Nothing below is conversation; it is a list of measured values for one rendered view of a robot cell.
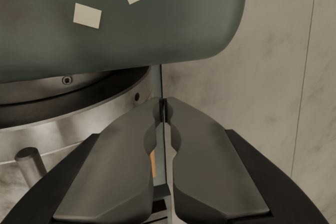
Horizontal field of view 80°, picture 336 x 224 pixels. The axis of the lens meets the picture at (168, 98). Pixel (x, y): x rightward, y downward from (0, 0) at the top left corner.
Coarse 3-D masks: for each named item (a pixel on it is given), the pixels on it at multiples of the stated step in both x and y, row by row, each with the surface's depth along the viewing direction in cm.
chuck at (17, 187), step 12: (72, 144) 21; (48, 156) 20; (60, 156) 20; (0, 168) 19; (12, 168) 19; (48, 168) 20; (0, 180) 20; (12, 180) 20; (24, 180) 20; (0, 192) 20; (12, 192) 20; (24, 192) 21; (0, 204) 21; (12, 204) 21; (0, 216) 22
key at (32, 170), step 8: (24, 152) 12; (32, 152) 12; (16, 160) 12; (24, 160) 12; (32, 160) 12; (40, 160) 12; (24, 168) 12; (32, 168) 12; (40, 168) 12; (24, 176) 12; (32, 176) 12; (40, 176) 13; (32, 184) 12
